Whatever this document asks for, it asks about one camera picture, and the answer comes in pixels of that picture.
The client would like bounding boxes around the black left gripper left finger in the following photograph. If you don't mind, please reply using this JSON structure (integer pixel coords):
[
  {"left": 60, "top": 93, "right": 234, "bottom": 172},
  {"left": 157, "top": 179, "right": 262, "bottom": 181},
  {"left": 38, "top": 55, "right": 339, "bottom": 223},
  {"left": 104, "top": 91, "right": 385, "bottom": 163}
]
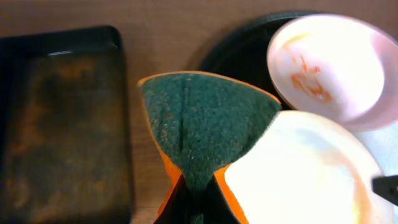
[{"left": 154, "top": 175, "right": 190, "bottom": 224}]

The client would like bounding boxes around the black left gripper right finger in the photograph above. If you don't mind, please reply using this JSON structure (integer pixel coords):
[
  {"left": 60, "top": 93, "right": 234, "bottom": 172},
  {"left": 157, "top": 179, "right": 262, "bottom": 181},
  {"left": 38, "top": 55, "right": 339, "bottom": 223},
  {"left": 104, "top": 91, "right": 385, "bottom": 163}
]
[{"left": 203, "top": 176, "right": 240, "bottom": 224}]

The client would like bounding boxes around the grey-white plate with sauce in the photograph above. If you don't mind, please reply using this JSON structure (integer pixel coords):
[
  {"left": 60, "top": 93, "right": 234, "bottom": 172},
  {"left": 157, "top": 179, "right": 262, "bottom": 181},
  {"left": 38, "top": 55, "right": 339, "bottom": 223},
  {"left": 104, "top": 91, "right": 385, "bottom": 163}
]
[{"left": 354, "top": 122, "right": 397, "bottom": 175}]

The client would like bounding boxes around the rectangular black tray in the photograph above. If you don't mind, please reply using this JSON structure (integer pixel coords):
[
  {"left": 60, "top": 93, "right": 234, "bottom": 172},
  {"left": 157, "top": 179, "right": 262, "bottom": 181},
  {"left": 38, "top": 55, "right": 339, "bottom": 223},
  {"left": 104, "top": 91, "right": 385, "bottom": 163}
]
[{"left": 1, "top": 26, "right": 134, "bottom": 223}]

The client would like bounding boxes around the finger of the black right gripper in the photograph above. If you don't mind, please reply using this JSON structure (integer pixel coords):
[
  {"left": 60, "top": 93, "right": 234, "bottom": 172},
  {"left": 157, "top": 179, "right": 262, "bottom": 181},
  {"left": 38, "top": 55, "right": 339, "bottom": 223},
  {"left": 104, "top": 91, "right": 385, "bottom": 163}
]
[{"left": 371, "top": 175, "right": 398, "bottom": 205}]

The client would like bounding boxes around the cream white plate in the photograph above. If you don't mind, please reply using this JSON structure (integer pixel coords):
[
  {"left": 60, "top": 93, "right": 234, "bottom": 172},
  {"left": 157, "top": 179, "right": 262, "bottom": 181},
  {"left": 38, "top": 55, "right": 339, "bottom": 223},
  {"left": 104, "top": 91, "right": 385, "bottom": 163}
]
[{"left": 224, "top": 111, "right": 396, "bottom": 224}]

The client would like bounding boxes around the pinkish plate with sauce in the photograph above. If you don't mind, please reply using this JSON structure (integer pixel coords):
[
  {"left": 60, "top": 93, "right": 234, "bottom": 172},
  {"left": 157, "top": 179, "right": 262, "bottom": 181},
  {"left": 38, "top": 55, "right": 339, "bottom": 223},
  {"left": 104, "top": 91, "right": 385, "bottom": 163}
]
[{"left": 267, "top": 14, "right": 397, "bottom": 131}]

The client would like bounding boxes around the round black tray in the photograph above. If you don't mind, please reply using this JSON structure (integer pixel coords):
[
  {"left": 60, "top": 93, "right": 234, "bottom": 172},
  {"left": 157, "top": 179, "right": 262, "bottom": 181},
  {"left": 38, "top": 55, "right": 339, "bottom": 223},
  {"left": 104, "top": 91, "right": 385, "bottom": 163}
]
[{"left": 198, "top": 11, "right": 314, "bottom": 110}]

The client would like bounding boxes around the green and orange sponge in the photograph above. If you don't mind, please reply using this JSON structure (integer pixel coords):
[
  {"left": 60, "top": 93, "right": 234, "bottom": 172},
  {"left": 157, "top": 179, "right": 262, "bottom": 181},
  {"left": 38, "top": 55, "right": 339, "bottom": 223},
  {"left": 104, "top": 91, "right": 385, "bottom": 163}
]
[{"left": 138, "top": 71, "right": 281, "bottom": 223}]

